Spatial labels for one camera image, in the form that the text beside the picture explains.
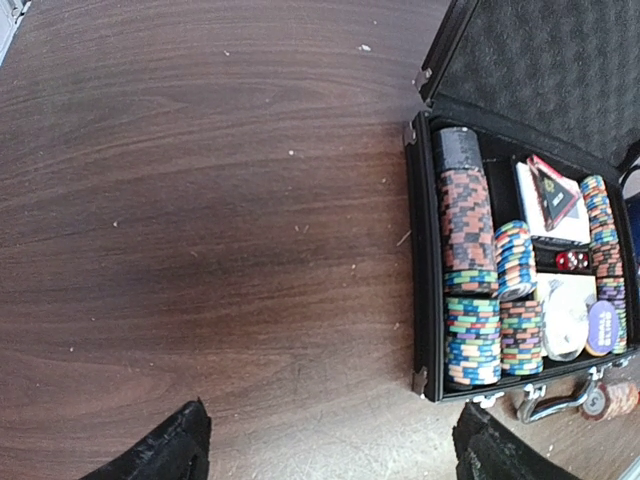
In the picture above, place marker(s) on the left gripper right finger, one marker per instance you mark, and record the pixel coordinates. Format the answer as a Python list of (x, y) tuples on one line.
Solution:
[(486, 449)]

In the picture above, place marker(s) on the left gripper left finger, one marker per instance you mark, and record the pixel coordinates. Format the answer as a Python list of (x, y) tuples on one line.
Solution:
[(178, 448)]

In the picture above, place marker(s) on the brown poker chip roll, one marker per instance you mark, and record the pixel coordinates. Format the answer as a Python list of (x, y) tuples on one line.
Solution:
[(610, 400)]

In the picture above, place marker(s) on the clear round dealer button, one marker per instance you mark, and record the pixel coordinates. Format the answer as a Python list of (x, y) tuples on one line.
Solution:
[(565, 325)]

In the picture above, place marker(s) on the red die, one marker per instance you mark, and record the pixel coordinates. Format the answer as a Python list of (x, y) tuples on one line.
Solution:
[(573, 261)]

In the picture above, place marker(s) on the playing card deck box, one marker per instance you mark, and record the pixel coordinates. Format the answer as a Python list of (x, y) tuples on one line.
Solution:
[(552, 204), (584, 285)]

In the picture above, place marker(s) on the black poker case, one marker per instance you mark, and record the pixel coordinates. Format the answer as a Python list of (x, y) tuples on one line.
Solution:
[(556, 79)]

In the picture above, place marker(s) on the poker chip row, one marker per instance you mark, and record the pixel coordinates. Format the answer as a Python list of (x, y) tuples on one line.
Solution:
[(520, 312), (470, 278), (606, 252)]

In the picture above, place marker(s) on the left poker chip row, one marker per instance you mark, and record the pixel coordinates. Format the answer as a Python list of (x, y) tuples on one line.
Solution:
[(470, 278)]

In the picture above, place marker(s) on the purple small blind button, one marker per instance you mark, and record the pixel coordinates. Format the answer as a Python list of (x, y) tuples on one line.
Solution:
[(603, 328)]

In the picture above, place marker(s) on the right poker chip row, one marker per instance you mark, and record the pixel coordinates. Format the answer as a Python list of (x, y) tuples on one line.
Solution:
[(606, 252)]

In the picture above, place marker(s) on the dark blue mug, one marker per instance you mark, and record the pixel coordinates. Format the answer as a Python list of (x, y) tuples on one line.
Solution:
[(632, 205)]

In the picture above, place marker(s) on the left aluminium frame post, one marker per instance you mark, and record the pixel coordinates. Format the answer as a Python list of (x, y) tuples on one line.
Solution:
[(12, 13)]

